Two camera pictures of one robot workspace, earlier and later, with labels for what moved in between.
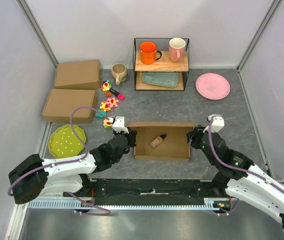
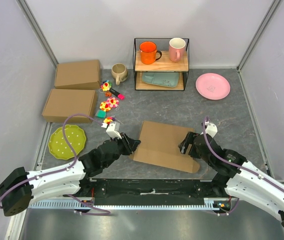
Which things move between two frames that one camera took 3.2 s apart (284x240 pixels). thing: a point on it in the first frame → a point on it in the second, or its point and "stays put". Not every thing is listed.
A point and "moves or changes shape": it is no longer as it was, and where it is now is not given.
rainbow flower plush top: (106, 85) stays put
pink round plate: (213, 86) stays put
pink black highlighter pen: (120, 96) stays put
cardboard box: (174, 147) moves or changes shape
